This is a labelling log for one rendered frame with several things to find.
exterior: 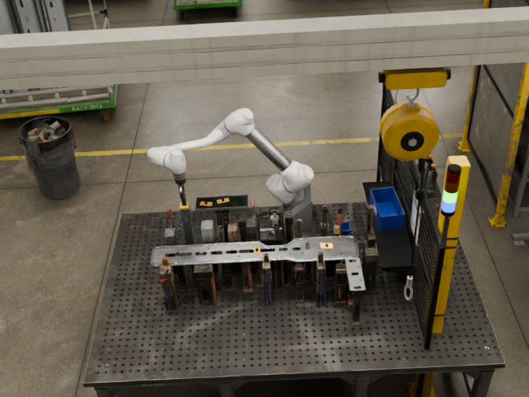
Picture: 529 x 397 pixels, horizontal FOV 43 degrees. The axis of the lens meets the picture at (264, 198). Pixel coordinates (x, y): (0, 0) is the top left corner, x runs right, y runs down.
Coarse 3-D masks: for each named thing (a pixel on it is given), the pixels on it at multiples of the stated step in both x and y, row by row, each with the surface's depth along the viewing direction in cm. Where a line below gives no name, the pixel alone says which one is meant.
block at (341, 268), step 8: (336, 264) 439; (344, 264) 439; (336, 272) 435; (344, 272) 433; (336, 280) 438; (344, 280) 437; (336, 288) 446; (344, 288) 443; (336, 296) 447; (344, 296) 447
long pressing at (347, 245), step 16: (304, 240) 456; (320, 240) 455; (336, 240) 454; (352, 240) 453; (160, 256) 450; (176, 256) 450; (192, 256) 449; (208, 256) 448; (224, 256) 447; (240, 256) 447; (256, 256) 446; (272, 256) 445; (288, 256) 444; (304, 256) 444; (336, 256) 442; (352, 256) 442
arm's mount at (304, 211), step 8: (304, 192) 508; (304, 200) 501; (312, 200) 493; (296, 208) 504; (304, 208) 496; (312, 208) 495; (296, 216) 500; (304, 216) 500; (312, 216) 500; (304, 224) 506; (312, 224) 505
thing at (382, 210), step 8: (376, 192) 472; (384, 192) 473; (392, 192) 473; (376, 200) 477; (384, 200) 477; (392, 200) 476; (376, 208) 457; (384, 208) 473; (392, 208) 473; (400, 208) 457; (376, 216) 460; (384, 216) 447; (392, 216) 447; (400, 216) 448; (384, 224) 451; (392, 224) 452; (400, 224) 453
